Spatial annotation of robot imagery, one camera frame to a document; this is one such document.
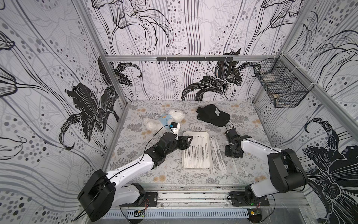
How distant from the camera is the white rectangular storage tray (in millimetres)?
855

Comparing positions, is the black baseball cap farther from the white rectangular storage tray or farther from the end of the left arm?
the end of the left arm

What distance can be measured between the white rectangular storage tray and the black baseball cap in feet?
0.33

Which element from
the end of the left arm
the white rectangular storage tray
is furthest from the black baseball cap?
the end of the left arm

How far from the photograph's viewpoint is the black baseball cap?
105 cm
